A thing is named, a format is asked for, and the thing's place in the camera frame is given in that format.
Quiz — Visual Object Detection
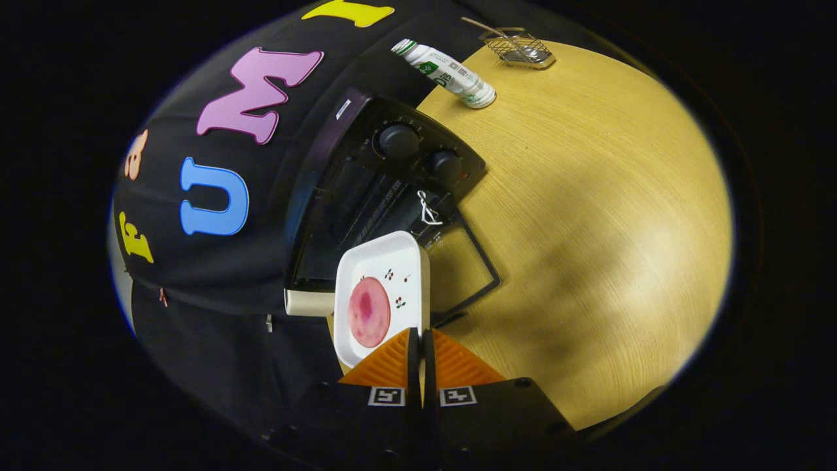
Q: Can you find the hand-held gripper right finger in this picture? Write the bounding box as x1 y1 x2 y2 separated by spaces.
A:
422 328 577 460

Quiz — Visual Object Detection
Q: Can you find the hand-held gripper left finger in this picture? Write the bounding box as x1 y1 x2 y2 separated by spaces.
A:
268 327 429 465

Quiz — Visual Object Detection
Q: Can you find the pink round ham slice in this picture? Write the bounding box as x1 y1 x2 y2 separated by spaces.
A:
347 277 392 349

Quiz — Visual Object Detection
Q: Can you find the white square plate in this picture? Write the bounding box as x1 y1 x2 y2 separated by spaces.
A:
333 230 431 368

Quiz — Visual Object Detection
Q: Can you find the black toaster oven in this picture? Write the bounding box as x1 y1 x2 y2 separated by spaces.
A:
283 88 503 328

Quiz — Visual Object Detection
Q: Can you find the white bread toaster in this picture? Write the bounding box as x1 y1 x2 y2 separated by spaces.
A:
284 288 335 317

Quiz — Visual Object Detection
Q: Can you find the white drink bottle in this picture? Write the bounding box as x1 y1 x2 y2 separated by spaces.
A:
391 39 497 109

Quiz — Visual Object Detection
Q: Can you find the wooden stick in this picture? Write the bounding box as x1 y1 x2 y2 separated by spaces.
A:
461 16 517 43

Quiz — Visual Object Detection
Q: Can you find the white string tie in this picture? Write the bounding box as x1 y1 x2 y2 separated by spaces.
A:
417 190 443 226

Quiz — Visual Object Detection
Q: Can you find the wire mesh holder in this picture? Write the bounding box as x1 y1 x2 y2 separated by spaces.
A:
481 27 557 70

